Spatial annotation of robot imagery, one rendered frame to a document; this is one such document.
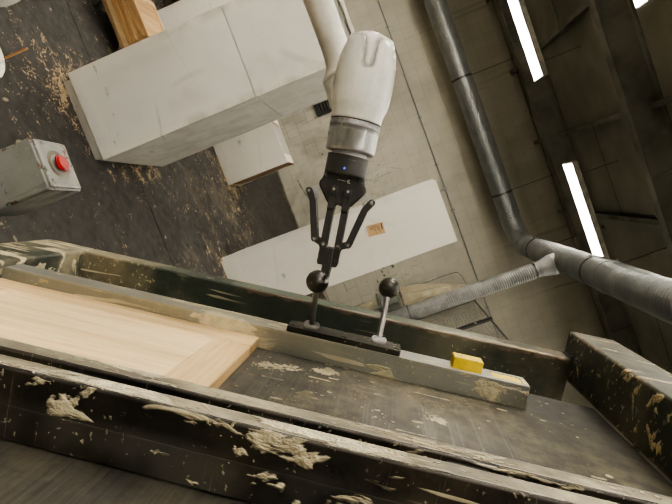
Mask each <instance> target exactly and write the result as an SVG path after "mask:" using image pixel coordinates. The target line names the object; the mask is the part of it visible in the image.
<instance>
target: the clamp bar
mask: <svg viewBox="0 0 672 504"><path fill-rule="evenodd" d="M0 438H1V439H5V440H9V441H13V442H17V443H21V444H25V445H28V446H32V447H36V448H40V449H44V450H48V451H52V452H56V453H60V454H64V455H68V456H71V457H75V458H79V459H83V460H87V461H91V462H95V463H99V464H103V465H107V466H110V467H114V468H118V469H122V470H126V471H130V472H134V473H138V474H142V475H146V476H150V477H153V478H157V479H161V480H165V481H169V482H173V483H177V484H181V485H185V486H189V487H192V488H196V489H200V490H204V491H208V492H212V493H216V494H220V495H224V496H228V497H231V498H235V499H239V500H243V501H247V502H251V503H255V504H672V497H668V496H664V495H660V494H656V493H652V492H647V491H643V490H639V489H635V488H631V487H627V486H622V485H618V484H614V483H610V482H606V481H601V480H597V479H593V478H589V477H585V476H580V475H576V474H572V473H568V472H564V471H559V470H555V469H551V468H547V467H543V466H538V465H534V464H530V463H526V462H522V461H517V460H513V459H509V458H505V457H501V456H497V455H492V454H488V453H484V452H480V451H476V450H471V449H467V448H463V447H459V446H455V445H450V444H446V443H442V442H438V441H434V440H429V439H425V438H421V437H417V436H413V435H408V434H404V433H400V432H396V431H392V430H388V429H383V428H379V427H375V426H371V425H367V424H362V423H358V422H354V421H350V420H346V419H341V418H337V417H333V416H329V415H325V414H320V413H316V412H312V411H308V410H304V409H299V408H295V407H291V406H287V405H283V404H279V403H274V402H270V401H266V400H262V399H258V398H253V397H249V396H245V395H241V394H237V393H232V392H228V391H224V390H220V389H216V388H211V387H207V386H203V385H199V384H195V383H190V382H186V381H182V380H178V379H174V378H169V377H165V376H161V375H157V374H153V373H149V372H144V371H140V370H136V369H132V368H128V367H123V366H119V365H115V364H111V363H107V362H102V361H98V360H94V359H90V358H86V357H81V356H77V355H73V354H69V353H65V352H60V351H56V350H52V349H48V348H44V347H40V346H35V345H31V344H27V343H23V342H19V341H14V340H10V339H6V338H2V337H0Z"/></svg>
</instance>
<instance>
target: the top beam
mask: <svg viewBox="0 0 672 504"><path fill-rule="evenodd" d="M565 351H566V352H567V353H568V354H569V355H571V356H572V357H573V358H572V359H571V362H572V363H573V365H572V369H571V373H570V377H569V379H567V381H568V382H569V383H570V384H571V385H572V386H573V387H574V388H575V389H576V390H577V391H578V392H579V393H580V394H581V395H582V396H583V397H585V398H586V399H587V400H588V401H589V402H590V403H591V404H592V405H593V406H594V407H595V408H596V409H597V410H598V411H599V412H600V413H601V414H602V415H603V416H604V417H605V418H606V419H607V420H609V421H610V422H611V423H612V424H613V425H614V426H615V427H616V428H617V429H618V430H619V431H620V432H621V433H622V434H623V435H624V436H625V437H626V438H627V439H628V440H629V441H630V442H631V443H632V444H634V445H635V446H636V447H637V448H638V449H639V450H640V451H641V452H642V453H643V454H644V455H645V456H646V457H647V458H648V459H649V460H650V461H651V462H652V463H653V464H654V465H655V466H656V467H658V468H659V469H660V470H661V471H662V472H663V473H664V474H665V475H666V476H667V477H668V478H669V479H670V480H671V481H672V374H671V373H669V372H667V371H665V370H664V369H662V368H660V367H658V366H657V365H655V364H653V363H652V362H650V361H648V360H646V359H645V358H643V357H641V356H640V355H638V354H636V353H634V352H633V351H631V350H629V349H627V348H626V347H624V346H622V345H621V344H619V343H617V342H615V341H614V340H609V339H605V338H600V337H595V336H591V335H586V334H582V333H577V332H570V333H569V336H568V340H567V343H566V347H565Z"/></svg>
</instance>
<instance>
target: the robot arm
mask: <svg viewBox="0 0 672 504"><path fill-rule="evenodd" d="M303 3H304V5H305V8H306V10H307V13H308V15H309V18H310V21H311V23H312V26H313V29H314V31H315V34H316V37H317V39H318V42H319V45H320V48H321V51H322V54H323V57H324V60H325V64H326V74H325V77H324V79H323V81H322V82H323V85H324V88H325V92H326V95H327V99H328V102H329V106H330V109H332V113H331V120H330V123H329V124H330V125H329V130H328V139H327V144H326V148H327V149H329V150H331V151H332V152H328V156H327V161H326V166H325V171H324V175H323V177H322V179H321V180H320V182H319V184H317V185H315V186H312V187H307V188H306V193H307V196H308V198H309V203H310V228H311V240H312V241H313V242H315V243H317V244H318V245H319V252H318V258H317V264H320V265H322V268H321V271H323V272H325V273H326V274H327V276H328V278H329V277H330V272H331V267H334V268H336V267H337V265H338V263H339V258H340V253H341V250H343V249H349V248H351V247H352V245H353V243H354V241H355V238H356V236H357V234H358V232H359V230H360V228H361V226H362V224H363V221H364V219H365V217H366V215H367V213H368V211H369V210H370V209H371V208H372V207H373V206H374V205H375V201H374V200H372V199H371V198H370V197H369V196H368V195H367V194H366V188H365V180H366V175H367V170H368V165H369V160H367V158H373V157H374V155H375V151H376V146H377V141H378V136H379V134H380V127H381V123H382V121H383V118H384V116H385V115H386V113H387V111H388V108H389V105H390V101H391V97H392V92H393V86H394V79H395V72H396V54H395V47H394V43H393V41H392V40H391V39H389V38H388V37H386V36H385V35H383V34H381V33H378V32H375V31H359V32H355V33H352V34H351V35H350V37H349V38H348V40H347V38H346V35H345V33H344V30H343V28H342V25H341V22H340V20H339V17H338V14H337V11H336V7H335V4H334V0H303ZM320 190H322V193H323V195H324V197H325V199H326V201H327V203H328V205H327V211H326V216H325V221H324V226H323V231H322V236H321V237H320V236H319V217H318V200H317V197H319V195H320ZM361 198H363V201H362V203H361V205H362V206H363V208H362V209H361V211H360V213H359V215H358V217H357V219H356V221H355V224H354V226H353V228H352V230H351V232H350V234H349V236H348V239H347V241H346V242H343V239H344V234H345V229H346V224H347V219H348V214H349V210H350V207H352V206H353V205H354V204H355V203H356V202H358V201H359V200H360V199H361ZM336 205H339V206H341V207H342V208H341V214H340V219H339V224H338V230H337V235H336V240H335V245H334V247H330V246H327V245H328V242H329V237H330V232H331V227H332V222H333V217H334V212H335V209H336Z"/></svg>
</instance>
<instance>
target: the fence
mask: <svg viewBox="0 0 672 504"><path fill-rule="evenodd" d="M1 278H3V279H7V280H12V281H16V282H20V283H25V284H29V285H33V286H38V287H42V288H46V289H51V290H55V291H60V292H64V293H68V294H73V295H77V296H81V297H86V298H90V299H94V300H99V301H103V302H107V303H112V304H116V305H120V306H125V307H129V308H133V309H138V310H142V311H146V312H151V313H155V314H160V315H164V316H168V317H173V318H177V319H181V320H186V321H190V322H194V323H199V324H203V325H207V326H212V327H216V328H220V329H225V330H229V331H233V332H238V333H242V334H246V335H251V336H255V337H258V338H259V341H258V346H257V347H258V348H262V349H266V350H270V351H275V352H279V353H283V354H288V355H292V356H296V357H301V358H305V359H309V360H314V361H318V362H322V363H327V364H331V365H335V366H339V367H344V368H348V369H352V370H357V371H361V372H365V373H370V374H374V375H378V376H383V377H387V378H391V379H396V380H400V381H404V382H409V383H413V384H417V385H421V386H426V387H430V388H434V389H439V390H443V391H447V392H452V393H456V394H460V395H465V396H469V397H473V398H478V399H482V400H486V401H490V402H495V403H499V404H503V405H508V406H512V407H516V408H521V409H525V407H526V403H527V399H528V395H529V391H530V386H529V385H528V383H527V382H526V381H525V380H524V378H523V377H519V376H514V375H510V374H505V373H501V372H497V371H492V370H488V369H482V373H481V374H478V373H474V372H470V371H465V370H461V369H456V368H452V367H451V364H450V361H448V360H444V359H439V358H435V357H430V356H426V355H422V354H417V353H413V352H408V351H404V350H401V353H400V356H394V355H390V354H385V353H381V352H377V351H372V350H368V349H363V348H359V347H355V346H350V345H346V344H341V343H337V342H333V341H328V340H324V339H319V338H315V337H311V336H306V335H302V334H298V333H293V332H289V331H286V329H287V325H288V324H285V323H280V322H276V321H272V320H267V319H263V318H258V317H254V316H250V315H245V314H241V313H236V312H232V311H228V310H223V309H219V308H214V307H210V306H205V305H201V304H197V303H192V302H188V301H183V300H179V299H175V298H170V297H166V296H161V295H157V294H153V293H148V292H144V291H139V290H135V289H130V288H126V287H122V286H117V285H113V284H108V283H104V282H100V281H95V280H91V279H86V278H82V277H78V276H73V275H69V274H64V273H60V272H55V271H51V270H47V269H42V268H38V267H33V266H29V265H25V264H18V265H11V266H4V267H3V268H2V275H1ZM490 372H493V373H498V374H502V375H506V376H511V377H515V378H519V380H520V381H521V382H522V383H518V382H513V381H509V380H505V379H500V378H496V377H493V376H492V374H491V373H490Z"/></svg>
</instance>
